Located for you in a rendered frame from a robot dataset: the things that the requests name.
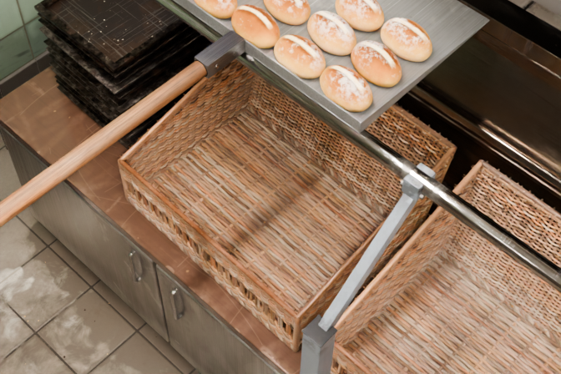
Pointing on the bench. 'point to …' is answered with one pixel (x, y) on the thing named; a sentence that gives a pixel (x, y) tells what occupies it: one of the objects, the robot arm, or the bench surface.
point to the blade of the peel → (443, 7)
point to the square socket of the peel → (221, 53)
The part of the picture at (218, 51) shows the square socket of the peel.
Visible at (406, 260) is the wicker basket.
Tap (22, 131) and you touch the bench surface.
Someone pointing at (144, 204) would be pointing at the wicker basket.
